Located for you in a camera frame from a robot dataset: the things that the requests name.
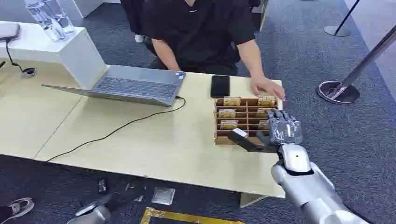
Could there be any black cable with round puck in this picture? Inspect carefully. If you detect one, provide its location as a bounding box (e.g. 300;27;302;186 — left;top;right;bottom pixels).
5;41;37;79

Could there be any dark stanchion with round base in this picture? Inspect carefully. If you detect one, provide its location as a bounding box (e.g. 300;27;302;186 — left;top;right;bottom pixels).
323;0;361;38

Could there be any black smartphone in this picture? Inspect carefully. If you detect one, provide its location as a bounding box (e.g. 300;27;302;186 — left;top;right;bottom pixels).
210;75;231;98

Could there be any grey flat device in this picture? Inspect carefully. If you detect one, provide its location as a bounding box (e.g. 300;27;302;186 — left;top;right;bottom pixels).
0;22;21;42

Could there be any silver square plate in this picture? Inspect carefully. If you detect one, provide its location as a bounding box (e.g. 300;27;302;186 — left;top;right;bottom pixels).
151;186;177;206

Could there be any person's left hand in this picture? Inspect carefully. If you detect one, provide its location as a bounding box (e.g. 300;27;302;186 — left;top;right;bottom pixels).
250;75;286;101

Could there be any white pedestal box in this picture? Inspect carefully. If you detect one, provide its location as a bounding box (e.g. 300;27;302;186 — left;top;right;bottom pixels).
0;21;108;91

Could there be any yellow tape frame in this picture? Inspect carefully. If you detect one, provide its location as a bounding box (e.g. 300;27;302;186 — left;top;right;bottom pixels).
140;207;246;224

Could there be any white cabinet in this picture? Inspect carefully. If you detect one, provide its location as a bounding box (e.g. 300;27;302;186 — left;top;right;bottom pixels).
57;0;105;19

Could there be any grey laptop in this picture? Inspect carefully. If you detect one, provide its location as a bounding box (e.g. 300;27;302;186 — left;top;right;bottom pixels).
42;65;186;108

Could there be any person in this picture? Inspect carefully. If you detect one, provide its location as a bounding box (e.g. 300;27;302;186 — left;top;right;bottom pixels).
141;0;257;77

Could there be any chrome stanchion with round base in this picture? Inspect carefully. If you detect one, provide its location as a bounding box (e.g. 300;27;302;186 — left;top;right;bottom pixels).
317;26;396;105

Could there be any small black floor item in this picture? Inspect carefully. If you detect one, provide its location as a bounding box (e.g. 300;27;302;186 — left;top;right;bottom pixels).
97;178;108;195

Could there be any wooden card box with compartments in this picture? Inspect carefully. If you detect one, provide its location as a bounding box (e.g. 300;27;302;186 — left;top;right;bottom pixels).
213;96;283;146

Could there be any black laptop power cable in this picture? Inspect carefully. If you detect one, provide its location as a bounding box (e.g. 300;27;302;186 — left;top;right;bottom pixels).
46;96;187;162

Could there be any pale desk leg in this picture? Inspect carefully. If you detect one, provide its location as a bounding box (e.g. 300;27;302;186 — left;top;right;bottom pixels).
239;192;269;209

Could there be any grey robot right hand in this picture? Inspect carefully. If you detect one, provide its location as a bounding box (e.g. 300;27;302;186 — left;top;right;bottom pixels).
256;109;304;147

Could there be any clear plastic water bottle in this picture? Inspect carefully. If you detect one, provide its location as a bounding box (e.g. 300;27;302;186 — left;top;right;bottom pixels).
24;0;68;42
46;0;77;34

